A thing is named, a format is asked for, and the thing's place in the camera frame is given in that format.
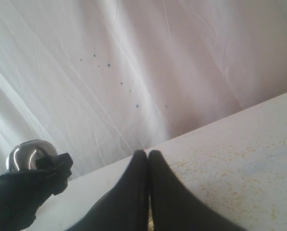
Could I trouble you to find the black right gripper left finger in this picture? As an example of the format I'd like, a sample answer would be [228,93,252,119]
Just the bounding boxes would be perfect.
[68,150,149,231]

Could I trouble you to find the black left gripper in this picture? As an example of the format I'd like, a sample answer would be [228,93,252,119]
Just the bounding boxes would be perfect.
[0,153,73,231]

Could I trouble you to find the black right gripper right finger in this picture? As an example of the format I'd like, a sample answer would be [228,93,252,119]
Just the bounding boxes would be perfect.
[148,150,232,231]

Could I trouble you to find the small stainless steel cup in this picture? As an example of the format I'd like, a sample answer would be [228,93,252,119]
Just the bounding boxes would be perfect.
[6,139,58,172]

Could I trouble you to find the white backdrop curtain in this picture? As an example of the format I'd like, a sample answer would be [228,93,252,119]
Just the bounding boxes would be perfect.
[0,0,287,178]

